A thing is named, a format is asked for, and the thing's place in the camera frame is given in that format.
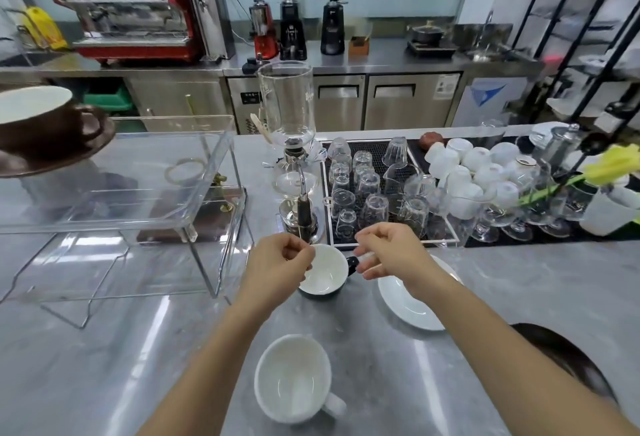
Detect black grinder with dark hopper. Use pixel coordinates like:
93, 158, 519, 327
318, 0, 350, 56

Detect red coffee grinder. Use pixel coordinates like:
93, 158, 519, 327
238, 0, 280, 61

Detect black metal shelf rack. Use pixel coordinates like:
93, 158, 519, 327
509, 0, 640, 127

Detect black grinder with clear hopper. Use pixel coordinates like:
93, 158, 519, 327
270, 0, 308, 61

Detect group of clear glass cups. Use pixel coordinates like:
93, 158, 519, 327
324, 136, 437, 242

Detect group of white cups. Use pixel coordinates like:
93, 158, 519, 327
424, 137, 540, 219

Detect person's right forearm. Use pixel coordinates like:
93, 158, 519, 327
400, 270, 640, 436

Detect white saucer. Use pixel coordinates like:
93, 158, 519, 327
377, 255, 464, 332

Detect clear acrylic display case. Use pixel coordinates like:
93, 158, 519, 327
0, 115, 257, 301

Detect person's right hand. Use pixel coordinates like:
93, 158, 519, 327
353, 222, 442, 296

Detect white vase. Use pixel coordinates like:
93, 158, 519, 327
579, 185, 640, 237

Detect blue and white poster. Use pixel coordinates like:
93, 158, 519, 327
464, 78, 509, 122

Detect red espresso machine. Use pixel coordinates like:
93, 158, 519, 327
46, 0, 204, 63

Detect steel french press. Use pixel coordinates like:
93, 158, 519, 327
536, 123, 582, 172

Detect yellow floor sign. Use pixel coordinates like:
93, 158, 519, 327
22, 6, 69, 51

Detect glass siphon coffee maker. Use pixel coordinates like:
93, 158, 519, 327
257, 61, 326, 244

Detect black drip tray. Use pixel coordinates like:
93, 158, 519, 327
319, 139, 461, 248

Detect black cup with white inside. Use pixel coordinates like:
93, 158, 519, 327
298, 244, 360, 301

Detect clear glass pitcher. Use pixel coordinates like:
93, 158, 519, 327
382, 163, 422, 217

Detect person's left forearm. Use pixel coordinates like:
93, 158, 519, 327
135, 296, 281, 436

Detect person's left hand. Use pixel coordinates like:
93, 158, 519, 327
239, 233, 317, 324

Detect yellow flower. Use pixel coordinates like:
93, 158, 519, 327
517, 143, 640, 207

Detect black cooking pot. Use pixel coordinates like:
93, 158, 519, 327
407, 21, 447, 46

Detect steel undercounter fridge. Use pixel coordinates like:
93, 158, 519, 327
224, 71, 464, 134

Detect steel water boiler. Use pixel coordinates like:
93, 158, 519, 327
179, 0, 236, 61

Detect wooden stirring paddle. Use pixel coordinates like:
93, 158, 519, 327
249, 111, 274, 145

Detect brown saucer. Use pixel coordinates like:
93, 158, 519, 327
0, 118, 117, 179

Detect green crate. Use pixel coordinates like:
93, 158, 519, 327
81, 82, 137, 115

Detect black induction cooker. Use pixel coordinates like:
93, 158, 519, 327
405, 41, 458, 58

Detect group of stemmed glasses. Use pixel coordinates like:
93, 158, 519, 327
469, 166, 598, 244

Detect steel sink faucet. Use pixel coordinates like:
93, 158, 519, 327
471, 10, 497, 54

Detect brown cup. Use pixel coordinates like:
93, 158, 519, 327
0, 85, 108, 162

